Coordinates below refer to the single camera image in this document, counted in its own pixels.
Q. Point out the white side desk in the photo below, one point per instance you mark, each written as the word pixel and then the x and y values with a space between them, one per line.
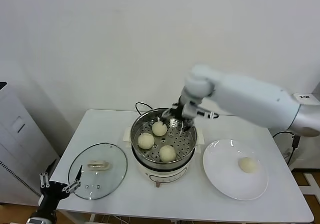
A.
pixel 314 97

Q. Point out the white metal base frame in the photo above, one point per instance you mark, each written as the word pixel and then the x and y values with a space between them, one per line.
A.
pixel 311 177

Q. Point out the grey white cabinet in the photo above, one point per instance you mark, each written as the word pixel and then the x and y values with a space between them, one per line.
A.
pixel 20 143

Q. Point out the white steamed baozi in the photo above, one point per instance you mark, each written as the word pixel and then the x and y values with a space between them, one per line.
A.
pixel 167 153
pixel 146 141
pixel 247 165
pixel 159 128

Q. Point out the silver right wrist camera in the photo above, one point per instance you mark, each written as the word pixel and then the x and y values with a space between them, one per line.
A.
pixel 189 110

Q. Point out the small printed white label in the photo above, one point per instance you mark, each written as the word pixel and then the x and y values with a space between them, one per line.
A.
pixel 304 96

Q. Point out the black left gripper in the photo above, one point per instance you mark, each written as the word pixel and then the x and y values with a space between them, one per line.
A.
pixel 55 190

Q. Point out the large white round plate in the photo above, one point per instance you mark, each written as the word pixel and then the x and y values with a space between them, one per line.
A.
pixel 225 179

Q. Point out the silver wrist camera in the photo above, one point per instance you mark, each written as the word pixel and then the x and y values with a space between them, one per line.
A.
pixel 189 110
pixel 37 221

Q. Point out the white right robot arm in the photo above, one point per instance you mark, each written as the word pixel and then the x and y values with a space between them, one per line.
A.
pixel 250 101

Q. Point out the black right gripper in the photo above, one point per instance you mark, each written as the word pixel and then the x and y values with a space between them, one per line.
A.
pixel 177 111

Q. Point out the cream electric cooker base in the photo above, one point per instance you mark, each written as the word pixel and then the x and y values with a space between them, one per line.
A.
pixel 162 174

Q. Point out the round glass pot lid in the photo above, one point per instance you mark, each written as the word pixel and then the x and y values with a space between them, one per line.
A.
pixel 98 166

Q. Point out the stainless steel steamer basket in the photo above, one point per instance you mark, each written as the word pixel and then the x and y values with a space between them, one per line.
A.
pixel 187 143

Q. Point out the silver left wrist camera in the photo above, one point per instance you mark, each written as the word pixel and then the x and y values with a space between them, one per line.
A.
pixel 37 221

